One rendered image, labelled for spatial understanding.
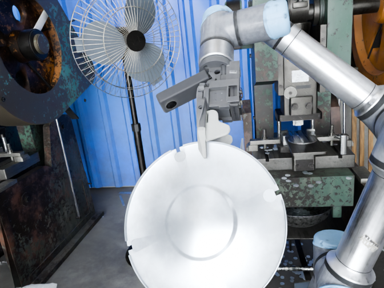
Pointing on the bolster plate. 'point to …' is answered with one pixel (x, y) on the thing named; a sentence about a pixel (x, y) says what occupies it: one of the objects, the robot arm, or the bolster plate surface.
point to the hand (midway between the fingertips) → (202, 153)
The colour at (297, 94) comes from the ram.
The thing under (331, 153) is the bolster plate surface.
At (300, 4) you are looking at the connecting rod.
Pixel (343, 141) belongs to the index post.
